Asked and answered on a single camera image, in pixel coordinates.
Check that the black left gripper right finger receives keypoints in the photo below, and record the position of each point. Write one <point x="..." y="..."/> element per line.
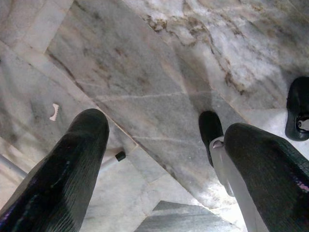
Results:
<point x="272" y="178"/>

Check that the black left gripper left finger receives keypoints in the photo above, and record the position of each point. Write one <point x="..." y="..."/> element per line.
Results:
<point x="65" y="174"/>

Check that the white plastic folding table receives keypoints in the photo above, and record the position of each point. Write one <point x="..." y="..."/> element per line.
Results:
<point x="120" y="156"/>

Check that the small white plastic scrap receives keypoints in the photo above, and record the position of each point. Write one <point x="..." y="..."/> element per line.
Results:
<point x="54" y="112"/>

